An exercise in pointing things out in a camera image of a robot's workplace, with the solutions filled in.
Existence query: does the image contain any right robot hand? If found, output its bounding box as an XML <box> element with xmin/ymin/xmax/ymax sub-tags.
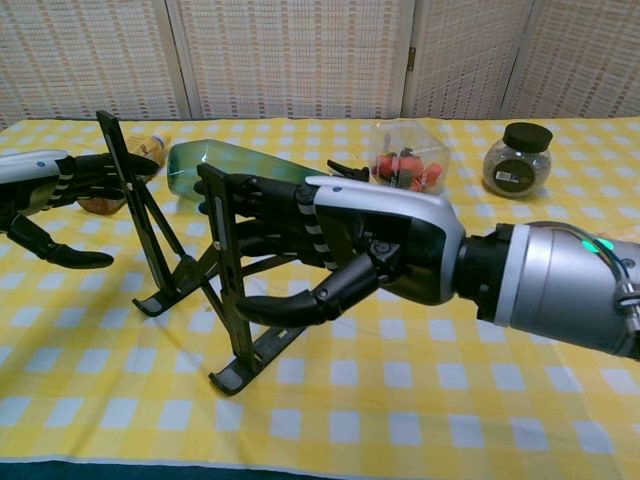
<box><xmin>193</xmin><ymin>172</ymin><xmax>469</xmax><ymax>321</ymax></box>

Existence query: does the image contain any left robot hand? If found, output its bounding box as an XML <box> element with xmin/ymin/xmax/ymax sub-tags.
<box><xmin>0</xmin><ymin>148</ymin><xmax>159</xmax><ymax>269</ymax></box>

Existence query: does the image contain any black folding stand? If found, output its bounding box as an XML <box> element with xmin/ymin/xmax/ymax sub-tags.
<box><xmin>95</xmin><ymin>110</ymin><xmax>321</xmax><ymax>396</ymax></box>

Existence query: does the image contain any clear box with red items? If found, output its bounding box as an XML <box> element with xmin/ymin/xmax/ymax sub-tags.
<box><xmin>368</xmin><ymin>119</ymin><xmax>452</xmax><ymax>196</ymax></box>

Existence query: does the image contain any yellow tea bottle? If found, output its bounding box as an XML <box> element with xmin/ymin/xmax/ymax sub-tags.
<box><xmin>79</xmin><ymin>130</ymin><xmax>174</xmax><ymax>216</ymax></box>

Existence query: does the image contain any glass jar with black lid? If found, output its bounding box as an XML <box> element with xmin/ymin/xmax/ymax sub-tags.
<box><xmin>482</xmin><ymin>121</ymin><xmax>554</xmax><ymax>198</ymax></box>

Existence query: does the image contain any yellow white checked tablecloth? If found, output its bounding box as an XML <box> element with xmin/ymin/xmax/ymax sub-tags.
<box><xmin>0</xmin><ymin>117</ymin><xmax>640</xmax><ymax>474</ymax></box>

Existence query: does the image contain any green plastic spray bottle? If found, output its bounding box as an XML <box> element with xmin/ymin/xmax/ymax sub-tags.
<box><xmin>166</xmin><ymin>140</ymin><xmax>371</xmax><ymax>201</ymax></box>

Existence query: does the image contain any woven folding screen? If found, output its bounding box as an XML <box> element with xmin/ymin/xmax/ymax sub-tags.
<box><xmin>0</xmin><ymin>0</ymin><xmax>640</xmax><ymax>132</ymax></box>

